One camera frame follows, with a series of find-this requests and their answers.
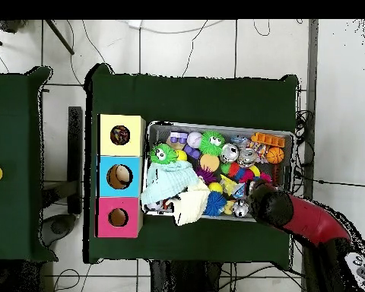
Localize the blue spiky ball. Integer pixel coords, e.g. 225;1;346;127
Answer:
204;191;227;217

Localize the orange toy basketball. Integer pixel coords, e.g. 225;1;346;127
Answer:
265;146;285;164

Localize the thick black floor cable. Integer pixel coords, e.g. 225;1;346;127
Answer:
294;170;365;189

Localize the mint waffle cloth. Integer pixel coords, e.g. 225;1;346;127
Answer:
140;160;200;205

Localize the purple spiky toy with eyes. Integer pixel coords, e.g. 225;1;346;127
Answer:
195;166;217;185

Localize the green spiky ball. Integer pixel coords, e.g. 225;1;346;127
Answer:
148;143;178;165

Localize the white toy baseball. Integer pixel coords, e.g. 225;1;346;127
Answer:
187;131;204;149

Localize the cream waffle cloth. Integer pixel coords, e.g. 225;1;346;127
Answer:
171;179;211;227

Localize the silver drink can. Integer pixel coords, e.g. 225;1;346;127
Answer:
220;143;240;163

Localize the dark green table cloth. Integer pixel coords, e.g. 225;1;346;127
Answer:
83;63;299;268
0;65;59;263

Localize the shallow wire mesh bin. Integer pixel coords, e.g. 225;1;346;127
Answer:
142;121;294;224

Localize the green spiky toy with eyes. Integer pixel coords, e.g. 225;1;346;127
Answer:
198;130;226;156

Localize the wooden box with three holes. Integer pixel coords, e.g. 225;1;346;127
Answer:
96;113;147;239

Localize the colourful spotted cloth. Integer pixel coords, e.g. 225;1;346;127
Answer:
110;125;131;144

